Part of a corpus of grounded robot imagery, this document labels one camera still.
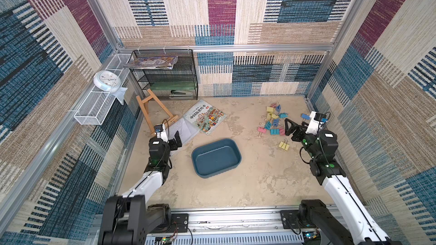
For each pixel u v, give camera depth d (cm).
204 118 109
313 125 67
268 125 104
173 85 97
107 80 76
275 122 108
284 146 96
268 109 112
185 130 105
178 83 112
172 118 104
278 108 110
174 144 79
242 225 73
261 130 100
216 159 91
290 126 70
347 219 46
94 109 90
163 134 76
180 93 111
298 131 67
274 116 108
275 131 102
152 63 87
